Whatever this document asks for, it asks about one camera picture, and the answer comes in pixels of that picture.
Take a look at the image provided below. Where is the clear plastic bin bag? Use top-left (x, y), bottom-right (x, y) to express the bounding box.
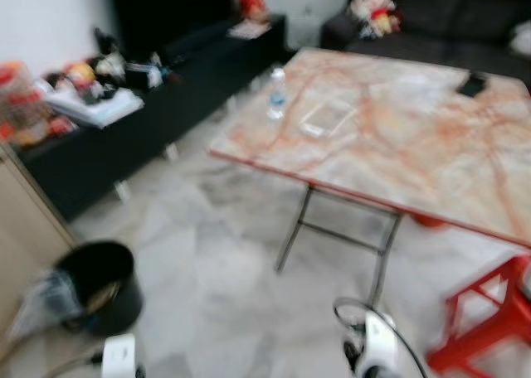
top-left (12, 270), bottom-right (84, 337)

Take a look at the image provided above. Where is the cartoon boy plush doll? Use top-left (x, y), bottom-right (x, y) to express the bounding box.
top-left (348, 0), bottom-right (403, 41)

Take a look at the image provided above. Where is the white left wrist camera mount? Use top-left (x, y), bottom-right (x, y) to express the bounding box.
top-left (101, 335), bottom-right (136, 378)

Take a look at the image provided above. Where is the red plastic stool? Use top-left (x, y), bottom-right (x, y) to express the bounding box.
top-left (425, 254), bottom-right (531, 375)

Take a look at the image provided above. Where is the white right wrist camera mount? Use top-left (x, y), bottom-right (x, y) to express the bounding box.
top-left (358, 312), bottom-right (399, 377)

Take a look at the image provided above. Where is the black round rubbish bin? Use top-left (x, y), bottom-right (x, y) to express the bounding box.
top-left (54, 240), bottom-right (144, 337)

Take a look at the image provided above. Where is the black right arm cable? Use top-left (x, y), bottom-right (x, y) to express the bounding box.
top-left (334, 298), bottom-right (428, 378)

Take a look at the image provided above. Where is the long black tv cabinet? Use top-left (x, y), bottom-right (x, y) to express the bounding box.
top-left (17, 13), bottom-right (287, 221)

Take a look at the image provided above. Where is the light wooden cupboard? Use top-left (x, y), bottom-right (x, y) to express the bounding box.
top-left (0, 142), bottom-right (76, 346)

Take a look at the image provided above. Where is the black television screen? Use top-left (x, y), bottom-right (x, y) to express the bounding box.
top-left (106, 0), bottom-right (237, 60)

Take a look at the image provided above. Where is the black white toy figure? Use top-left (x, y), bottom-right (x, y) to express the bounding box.
top-left (91, 28), bottom-right (127, 85)

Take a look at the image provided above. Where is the dark grey fabric sofa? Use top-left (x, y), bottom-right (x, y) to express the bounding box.
top-left (319, 0), bottom-right (531, 85)

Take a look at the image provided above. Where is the clear plastic water bottle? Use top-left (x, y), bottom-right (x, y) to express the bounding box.
top-left (267, 67), bottom-right (288, 120)

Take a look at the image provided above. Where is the black metal table leg frame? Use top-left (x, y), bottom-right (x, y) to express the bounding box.
top-left (274, 183), bottom-right (405, 308)

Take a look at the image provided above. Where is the grey round plush toy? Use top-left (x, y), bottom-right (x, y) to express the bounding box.
top-left (510, 22), bottom-right (531, 57)

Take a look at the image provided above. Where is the yellow red toy figure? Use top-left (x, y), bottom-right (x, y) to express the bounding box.
top-left (66, 61), bottom-right (100, 97)

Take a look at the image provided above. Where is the clear plastic phone case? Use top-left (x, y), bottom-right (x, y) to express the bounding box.
top-left (299, 99), bottom-right (359, 138)

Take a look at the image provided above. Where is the white paper stack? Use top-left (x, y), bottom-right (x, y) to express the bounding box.
top-left (46, 88), bottom-right (144, 128)

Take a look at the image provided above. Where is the red snack container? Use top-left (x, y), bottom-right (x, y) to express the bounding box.
top-left (0, 61), bottom-right (76, 147)

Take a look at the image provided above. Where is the red white booklet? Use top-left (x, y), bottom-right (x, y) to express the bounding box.
top-left (228, 20), bottom-right (270, 41)

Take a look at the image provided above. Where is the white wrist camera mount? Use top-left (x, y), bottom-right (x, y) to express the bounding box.
top-left (101, 335), bottom-right (136, 378)
top-left (358, 312), bottom-right (399, 377)

